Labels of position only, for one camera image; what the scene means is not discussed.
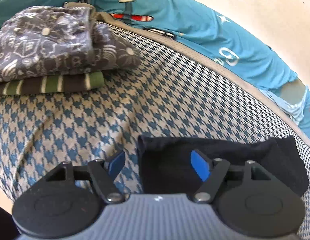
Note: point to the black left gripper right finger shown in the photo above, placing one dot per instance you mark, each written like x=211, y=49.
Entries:
x=247, y=198

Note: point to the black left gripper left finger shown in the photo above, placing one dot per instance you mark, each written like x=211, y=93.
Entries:
x=69, y=199

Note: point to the black t-shirt red print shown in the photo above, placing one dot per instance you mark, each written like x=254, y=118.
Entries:
x=165, y=162

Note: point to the grey dotted mattress edge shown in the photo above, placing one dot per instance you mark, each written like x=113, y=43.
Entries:
x=208, y=63

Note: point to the green striped folded garment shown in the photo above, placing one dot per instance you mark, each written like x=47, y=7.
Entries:
x=53, y=84

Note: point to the blue houndstooth bed cover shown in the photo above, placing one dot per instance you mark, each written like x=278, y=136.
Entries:
x=168, y=94

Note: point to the grey patterned folded garment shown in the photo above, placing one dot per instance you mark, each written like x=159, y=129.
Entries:
x=43, y=41

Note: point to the blue airplane print bolster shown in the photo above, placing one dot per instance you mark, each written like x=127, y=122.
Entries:
x=220, y=39

